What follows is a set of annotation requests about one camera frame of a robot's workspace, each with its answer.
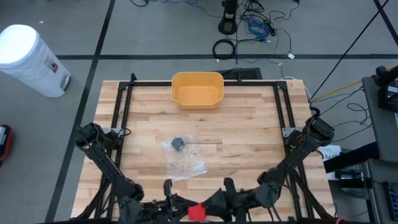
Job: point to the black stand base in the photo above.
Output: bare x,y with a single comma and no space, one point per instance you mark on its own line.
228,18

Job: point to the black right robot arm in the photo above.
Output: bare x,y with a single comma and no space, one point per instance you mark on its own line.
295,155

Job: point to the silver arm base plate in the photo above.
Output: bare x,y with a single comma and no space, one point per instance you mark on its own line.
113,130
287,131

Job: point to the grey equipment cabinet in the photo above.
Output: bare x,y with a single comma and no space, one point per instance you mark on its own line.
382,186

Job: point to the white paper label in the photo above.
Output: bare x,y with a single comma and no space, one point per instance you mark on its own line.
331,154

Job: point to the yellow plastic bin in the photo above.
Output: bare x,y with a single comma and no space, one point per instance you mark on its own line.
197,93

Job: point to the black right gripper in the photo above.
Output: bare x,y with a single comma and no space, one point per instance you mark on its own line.
239,202

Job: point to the white trash can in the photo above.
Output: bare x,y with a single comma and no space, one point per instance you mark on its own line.
28,59

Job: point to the thin black slanted pole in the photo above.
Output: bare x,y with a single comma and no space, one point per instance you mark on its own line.
348,51

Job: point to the clear plastic zip bag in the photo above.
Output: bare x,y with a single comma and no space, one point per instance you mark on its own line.
186,161

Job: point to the black perforated mat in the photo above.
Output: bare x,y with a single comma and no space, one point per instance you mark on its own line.
245,74

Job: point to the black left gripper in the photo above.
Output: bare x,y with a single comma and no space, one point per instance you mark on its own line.
168,193

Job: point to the red and black device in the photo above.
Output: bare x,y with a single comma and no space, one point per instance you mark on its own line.
4,143

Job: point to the dark green bandage roll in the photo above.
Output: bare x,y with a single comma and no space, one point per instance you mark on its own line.
178,144

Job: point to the grey desk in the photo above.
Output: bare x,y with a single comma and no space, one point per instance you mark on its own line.
379,124

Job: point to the red bandage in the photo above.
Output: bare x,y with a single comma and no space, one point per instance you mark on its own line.
196,212

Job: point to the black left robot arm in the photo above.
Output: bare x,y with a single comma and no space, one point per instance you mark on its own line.
105,165

